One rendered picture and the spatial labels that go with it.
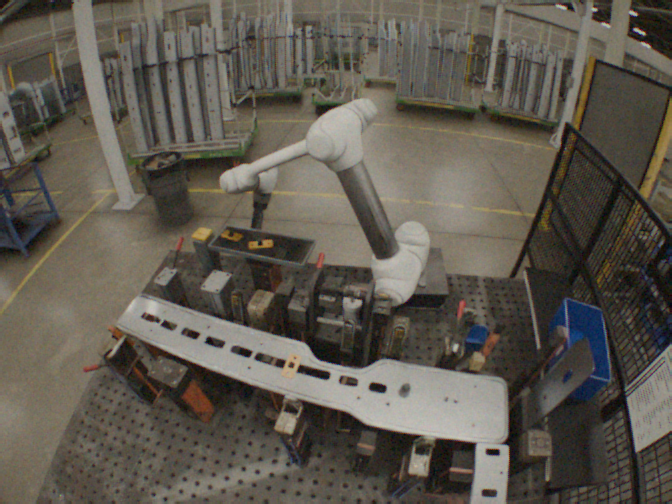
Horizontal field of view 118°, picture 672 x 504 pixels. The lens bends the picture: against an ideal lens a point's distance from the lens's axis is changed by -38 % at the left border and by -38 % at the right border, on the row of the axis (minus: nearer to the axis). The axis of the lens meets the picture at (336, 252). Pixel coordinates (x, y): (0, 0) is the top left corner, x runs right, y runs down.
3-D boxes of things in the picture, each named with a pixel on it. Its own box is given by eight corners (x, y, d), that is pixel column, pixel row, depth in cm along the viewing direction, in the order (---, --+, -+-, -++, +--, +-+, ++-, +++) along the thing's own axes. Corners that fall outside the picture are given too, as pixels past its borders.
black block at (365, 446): (344, 477, 91) (347, 458, 72) (352, 449, 99) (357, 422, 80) (367, 482, 89) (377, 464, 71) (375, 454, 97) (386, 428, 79)
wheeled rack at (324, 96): (360, 116, 615) (363, 30, 502) (311, 114, 623) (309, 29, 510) (362, 96, 761) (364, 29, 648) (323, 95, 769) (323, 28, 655)
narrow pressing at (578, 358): (526, 430, 73) (593, 370, 51) (525, 396, 81) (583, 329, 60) (528, 430, 73) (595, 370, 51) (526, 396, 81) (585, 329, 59)
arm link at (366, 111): (332, 110, 117) (316, 121, 108) (368, 86, 105) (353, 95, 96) (352, 137, 121) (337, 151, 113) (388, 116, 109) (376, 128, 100)
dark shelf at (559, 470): (544, 488, 58) (550, 486, 56) (522, 270, 125) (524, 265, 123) (602, 485, 54) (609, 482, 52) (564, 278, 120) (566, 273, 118)
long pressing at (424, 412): (109, 331, 99) (108, 329, 98) (142, 291, 116) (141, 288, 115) (507, 446, 71) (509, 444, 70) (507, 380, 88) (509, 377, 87)
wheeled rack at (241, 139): (130, 177, 424) (102, 67, 311) (158, 151, 501) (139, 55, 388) (245, 169, 422) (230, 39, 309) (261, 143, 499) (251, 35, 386)
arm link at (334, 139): (427, 276, 134) (413, 315, 120) (393, 277, 143) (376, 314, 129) (357, 98, 97) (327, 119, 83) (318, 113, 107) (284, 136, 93)
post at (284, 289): (288, 357, 129) (274, 291, 103) (292, 347, 132) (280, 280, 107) (299, 360, 128) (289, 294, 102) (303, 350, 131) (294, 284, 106)
